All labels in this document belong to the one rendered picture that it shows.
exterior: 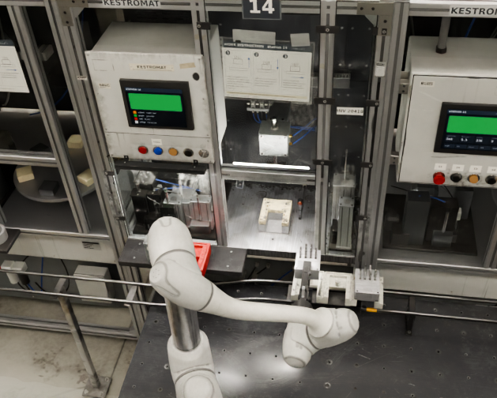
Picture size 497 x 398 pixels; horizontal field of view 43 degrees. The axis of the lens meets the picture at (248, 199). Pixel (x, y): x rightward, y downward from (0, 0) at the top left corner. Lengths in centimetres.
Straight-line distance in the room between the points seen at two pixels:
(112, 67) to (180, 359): 106
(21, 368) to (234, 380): 148
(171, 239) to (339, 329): 62
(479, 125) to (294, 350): 97
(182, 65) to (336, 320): 100
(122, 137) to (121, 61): 33
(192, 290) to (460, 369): 126
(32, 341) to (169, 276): 207
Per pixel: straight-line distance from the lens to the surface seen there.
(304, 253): 249
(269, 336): 268
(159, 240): 191
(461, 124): 220
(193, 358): 232
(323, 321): 207
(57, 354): 367
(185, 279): 181
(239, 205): 290
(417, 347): 270
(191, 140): 236
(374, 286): 255
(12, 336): 384
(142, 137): 241
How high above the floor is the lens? 284
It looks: 41 degrees down
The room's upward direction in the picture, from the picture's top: 4 degrees counter-clockwise
